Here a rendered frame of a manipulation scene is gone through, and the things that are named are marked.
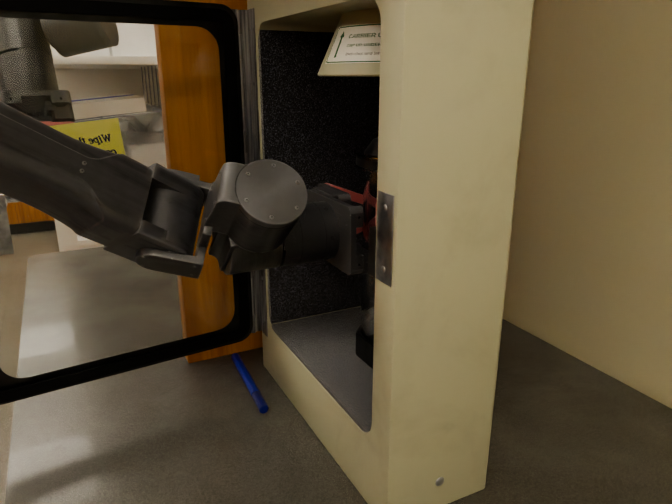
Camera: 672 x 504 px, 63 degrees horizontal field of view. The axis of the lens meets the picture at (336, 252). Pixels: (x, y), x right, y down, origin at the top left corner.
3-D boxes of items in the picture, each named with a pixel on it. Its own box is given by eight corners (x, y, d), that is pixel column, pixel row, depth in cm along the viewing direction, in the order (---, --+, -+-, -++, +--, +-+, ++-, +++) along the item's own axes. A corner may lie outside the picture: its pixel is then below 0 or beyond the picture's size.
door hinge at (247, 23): (261, 329, 74) (247, 10, 62) (268, 337, 72) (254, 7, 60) (250, 331, 73) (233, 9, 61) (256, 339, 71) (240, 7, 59)
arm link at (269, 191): (154, 182, 52) (134, 267, 48) (162, 109, 42) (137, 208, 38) (278, 211, 55) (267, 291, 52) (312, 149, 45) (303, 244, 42)
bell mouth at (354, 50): (430, 76, 64) (433, 24, 63) (549, 76, 49) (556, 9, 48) (289, 76, 57) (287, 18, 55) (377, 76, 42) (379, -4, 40)
